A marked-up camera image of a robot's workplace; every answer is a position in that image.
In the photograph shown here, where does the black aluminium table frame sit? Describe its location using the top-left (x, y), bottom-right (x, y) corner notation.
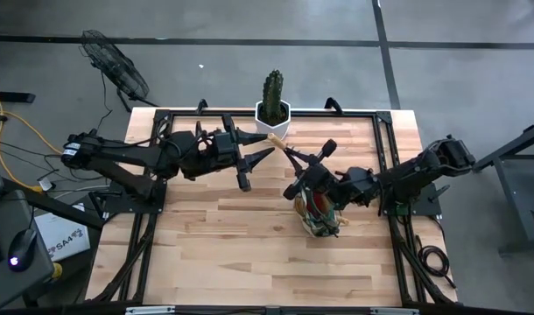
top-left (91, 108), bottom-right (459, 307)

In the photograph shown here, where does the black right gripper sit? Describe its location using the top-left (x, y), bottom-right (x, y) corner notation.
top-left (283, 138), bottom-right (361, 207)

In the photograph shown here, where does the black floor fan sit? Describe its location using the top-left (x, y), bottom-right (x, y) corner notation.
top-left (79, 29), bottom-right (158, 113)

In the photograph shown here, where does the white hexagonal plant pot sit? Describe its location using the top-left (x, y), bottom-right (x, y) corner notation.
top-left (254, 99), bottom-right (292, 144)

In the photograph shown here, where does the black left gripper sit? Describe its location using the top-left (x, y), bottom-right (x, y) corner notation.
top-left (176, 113), bottom-right (277, 193)

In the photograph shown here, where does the grey metal table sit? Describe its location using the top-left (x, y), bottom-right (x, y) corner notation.
top-left (472, 120), bottom-right (534, 255)

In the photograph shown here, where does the black computer mouse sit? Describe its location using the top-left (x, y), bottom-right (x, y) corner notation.
top-left (7, 227), bottom-right (39, 273)

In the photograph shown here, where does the black flat floor bar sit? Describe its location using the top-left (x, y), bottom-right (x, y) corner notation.
top-left (0, 90), bottom-right (36, 105)

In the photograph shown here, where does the hand rake wooden handle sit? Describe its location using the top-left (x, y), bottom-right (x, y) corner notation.
top-left (267, 132), bottom-right (290, 152)

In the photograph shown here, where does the beige green gardening bag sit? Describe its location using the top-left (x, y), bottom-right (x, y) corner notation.
top-left (292, 187), bottom-right (345, 240)

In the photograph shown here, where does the black desk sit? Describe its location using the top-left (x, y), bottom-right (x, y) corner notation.
top-left (0, 146), bottom-right (106, 312)

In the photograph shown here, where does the black fan power cable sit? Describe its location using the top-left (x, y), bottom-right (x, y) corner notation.
top-left (89, 72), bottom-right (115, 141)

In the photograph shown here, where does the yellow cable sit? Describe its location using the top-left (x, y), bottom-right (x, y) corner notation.
top-left (0, 85), bottom-right (65, 193)

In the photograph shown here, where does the white cardboard box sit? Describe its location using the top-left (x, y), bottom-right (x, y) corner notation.
top-left (33, 203), bottom-right (92, 263)

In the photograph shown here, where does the coiled black cable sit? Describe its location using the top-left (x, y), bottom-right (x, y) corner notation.
top-left (413, 234), bottom-right (457, 290)

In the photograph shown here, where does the green cactus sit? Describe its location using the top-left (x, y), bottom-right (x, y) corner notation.
top-left (261, 68), bottom-right (285, 126)

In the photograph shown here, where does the silver metal bracket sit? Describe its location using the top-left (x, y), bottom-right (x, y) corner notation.
top-left (125, 305), bottom-right (176, 315)
top-left (370, 307), bottom-right (419, 315)

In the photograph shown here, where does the red gardening glove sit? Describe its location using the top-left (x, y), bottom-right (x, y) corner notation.
top-left (312, 192), bottom-right (328, 216)

